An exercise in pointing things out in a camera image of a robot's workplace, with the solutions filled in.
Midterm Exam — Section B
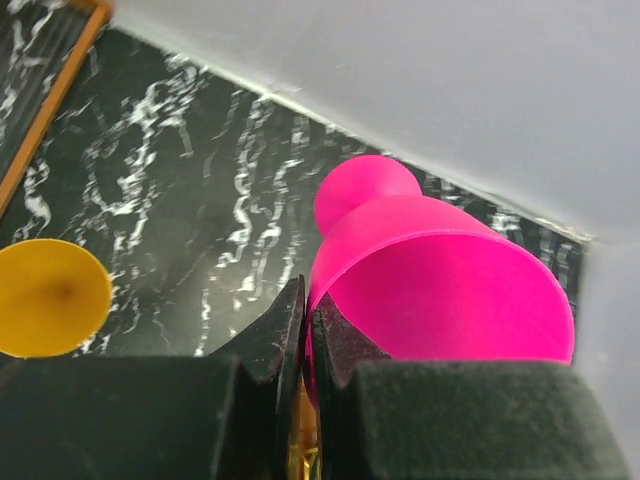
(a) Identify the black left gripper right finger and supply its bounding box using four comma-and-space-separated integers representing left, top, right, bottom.
312, 297, 630, 479

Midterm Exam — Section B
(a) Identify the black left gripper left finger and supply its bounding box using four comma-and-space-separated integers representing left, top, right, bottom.
1, 277, 305, 479

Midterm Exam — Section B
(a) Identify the magenta wine glass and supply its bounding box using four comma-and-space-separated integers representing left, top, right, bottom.
304, 153, 576, 416

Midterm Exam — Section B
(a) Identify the orange yellow wine glass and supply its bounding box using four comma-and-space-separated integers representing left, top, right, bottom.
1, 238, 112, 358

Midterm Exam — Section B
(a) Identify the wooden slatted shelf rack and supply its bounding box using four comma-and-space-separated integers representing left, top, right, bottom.
1, 1, 113, 210

